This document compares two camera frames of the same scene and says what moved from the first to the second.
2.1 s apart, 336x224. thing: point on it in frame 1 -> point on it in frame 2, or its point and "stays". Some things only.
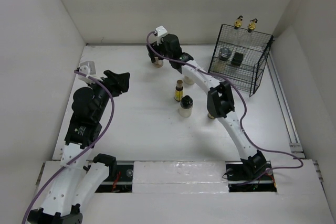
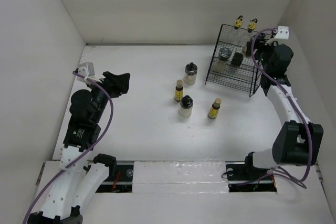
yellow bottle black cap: [178, 95] stays
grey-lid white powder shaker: [224, 53] stays
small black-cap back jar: [158, 63] -> [248, 51]
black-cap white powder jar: [186, 106] stays
